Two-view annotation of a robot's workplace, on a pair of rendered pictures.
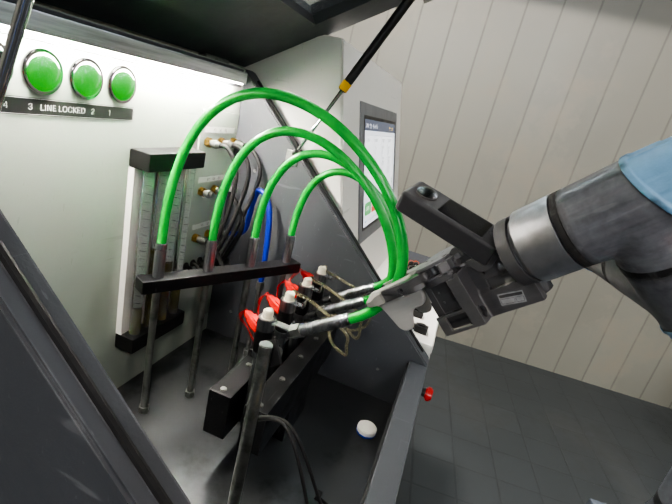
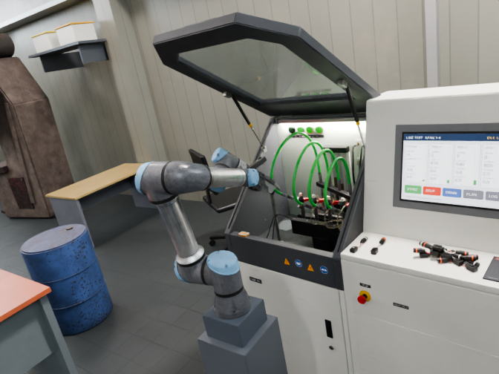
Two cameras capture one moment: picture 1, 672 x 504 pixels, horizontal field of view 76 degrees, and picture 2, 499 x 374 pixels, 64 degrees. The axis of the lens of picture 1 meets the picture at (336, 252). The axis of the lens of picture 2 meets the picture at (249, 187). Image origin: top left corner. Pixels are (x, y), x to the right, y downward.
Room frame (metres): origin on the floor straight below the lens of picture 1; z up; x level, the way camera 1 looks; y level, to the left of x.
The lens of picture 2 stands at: (1.31, -1.69, 1.84)
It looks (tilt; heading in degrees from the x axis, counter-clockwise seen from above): 19 degrees down; 120
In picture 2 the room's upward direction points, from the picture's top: 11 degrees counter-clockwise
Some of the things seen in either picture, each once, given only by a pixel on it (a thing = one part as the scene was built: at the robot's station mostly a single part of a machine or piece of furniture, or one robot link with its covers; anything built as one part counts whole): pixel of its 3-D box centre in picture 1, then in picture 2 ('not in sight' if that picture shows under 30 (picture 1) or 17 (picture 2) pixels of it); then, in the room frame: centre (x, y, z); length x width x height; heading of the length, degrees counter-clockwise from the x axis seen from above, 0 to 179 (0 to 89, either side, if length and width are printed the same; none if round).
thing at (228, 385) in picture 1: (277, 383); (325, 233); (0.69, 0.05, 0.91); 0.34 x 0.10 x 0.15; 166
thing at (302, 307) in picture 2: not in sight; (289, 329); (0.51, -0.17, 0.44); 0.65 x 0.02 x 0.68; 166
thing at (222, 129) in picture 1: (217, 188); (365, 162); (0.88, 0.27, 1.20); 0.13 x 0.03 x 0.31; 166
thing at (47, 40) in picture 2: not in sight; (51, 41); (-3.56, 2.22, 2.43); 0.40 x 0.33 x 0.22; 172
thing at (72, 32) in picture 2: not in sight; (76, 34); (-2.97, 2.14, 2.43); 0.41 x 0.34 x 0.22; 172
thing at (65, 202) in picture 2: not in sight; (110, 202); (-2.74, 1.68, 0.33); 1.22 x 0.64 x 0.65; 82
